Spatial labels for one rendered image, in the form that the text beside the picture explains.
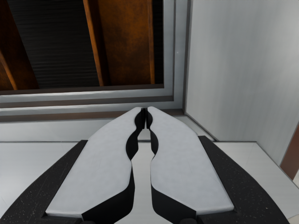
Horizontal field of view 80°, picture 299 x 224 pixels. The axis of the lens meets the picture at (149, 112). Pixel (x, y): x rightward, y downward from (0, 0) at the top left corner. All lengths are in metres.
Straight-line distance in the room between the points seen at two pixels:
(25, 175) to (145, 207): 0.12
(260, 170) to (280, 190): 0.04
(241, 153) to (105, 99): 0.13
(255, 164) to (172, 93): 0.10
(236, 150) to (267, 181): 0.06
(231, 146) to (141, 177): 0.09
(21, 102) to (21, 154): 0.05
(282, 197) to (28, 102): 0.26
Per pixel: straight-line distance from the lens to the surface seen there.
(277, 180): 0.22
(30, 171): 0.21
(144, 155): 0.16
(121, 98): 0.16
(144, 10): 0.29
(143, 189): 0.20
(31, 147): 0.19
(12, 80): 0.32
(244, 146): 0.17
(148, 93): 0.15
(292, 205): 0.26
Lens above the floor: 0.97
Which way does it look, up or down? 60 degrees down
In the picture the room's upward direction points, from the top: 180 degrees counter-clockwise
